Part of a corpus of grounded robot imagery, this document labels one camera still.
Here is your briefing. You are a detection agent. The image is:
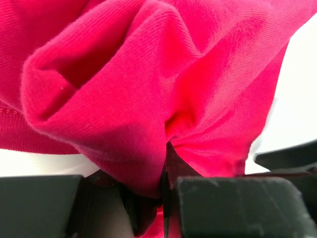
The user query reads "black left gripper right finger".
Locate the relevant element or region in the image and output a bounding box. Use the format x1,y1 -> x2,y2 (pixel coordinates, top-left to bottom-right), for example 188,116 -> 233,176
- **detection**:
162,143 -> 317,238

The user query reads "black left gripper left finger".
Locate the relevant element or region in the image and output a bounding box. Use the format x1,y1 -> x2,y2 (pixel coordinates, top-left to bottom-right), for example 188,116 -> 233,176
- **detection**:
0,175 -> 159,238

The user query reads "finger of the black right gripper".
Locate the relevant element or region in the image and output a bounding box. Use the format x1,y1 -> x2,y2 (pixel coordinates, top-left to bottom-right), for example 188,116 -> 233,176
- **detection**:
245,141 -> 317,178

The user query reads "red t shirt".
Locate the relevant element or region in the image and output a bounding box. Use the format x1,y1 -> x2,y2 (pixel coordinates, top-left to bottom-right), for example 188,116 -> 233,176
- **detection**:
0,0 -> 317,238

